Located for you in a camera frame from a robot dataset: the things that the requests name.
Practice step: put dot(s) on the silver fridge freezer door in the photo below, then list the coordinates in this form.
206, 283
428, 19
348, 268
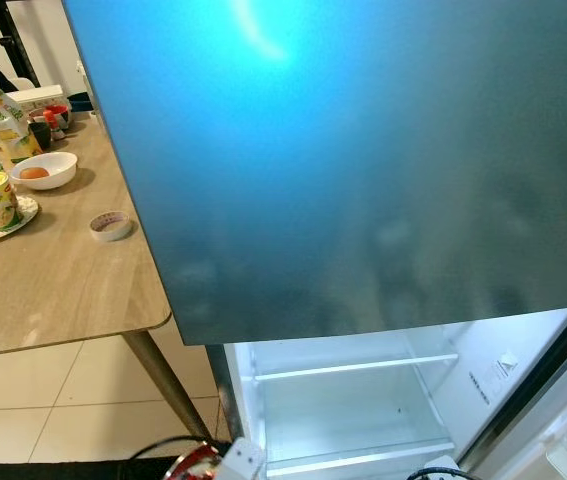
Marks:
363, 150

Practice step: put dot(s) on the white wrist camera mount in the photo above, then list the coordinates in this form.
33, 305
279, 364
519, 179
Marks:
443, 468
241, 460

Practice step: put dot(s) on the brown egg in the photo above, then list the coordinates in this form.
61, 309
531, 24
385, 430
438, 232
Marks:
33, 172

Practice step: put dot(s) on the white bowl red inside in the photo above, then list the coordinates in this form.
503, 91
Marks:
55, 118

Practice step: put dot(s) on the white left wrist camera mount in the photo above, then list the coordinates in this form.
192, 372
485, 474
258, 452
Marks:
241, 460

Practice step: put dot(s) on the black cup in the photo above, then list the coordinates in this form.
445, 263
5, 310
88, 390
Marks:
39, 133

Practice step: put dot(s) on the glass fridge shelf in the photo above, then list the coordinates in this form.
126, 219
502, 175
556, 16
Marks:
363, 458
363, 364

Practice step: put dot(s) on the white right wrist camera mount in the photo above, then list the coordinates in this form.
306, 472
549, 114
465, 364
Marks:
443, 468

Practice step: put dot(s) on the light wooden dining table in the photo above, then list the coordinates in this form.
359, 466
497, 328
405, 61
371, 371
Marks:
43, 270

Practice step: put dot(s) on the white lidded food container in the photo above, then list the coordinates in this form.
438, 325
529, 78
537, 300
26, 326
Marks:
38, 97

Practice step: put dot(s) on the steel bowl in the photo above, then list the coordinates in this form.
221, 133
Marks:
191, 465

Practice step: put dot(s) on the pale tape roll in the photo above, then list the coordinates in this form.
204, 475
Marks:
111, 226

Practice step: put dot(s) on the floral plate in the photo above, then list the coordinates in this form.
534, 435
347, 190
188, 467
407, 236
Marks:
20, 224

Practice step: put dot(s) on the Peel Fresh juice carton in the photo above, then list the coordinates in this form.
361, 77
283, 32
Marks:
5, 125

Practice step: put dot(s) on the silver two-door fridge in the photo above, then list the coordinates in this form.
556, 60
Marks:
493, 380

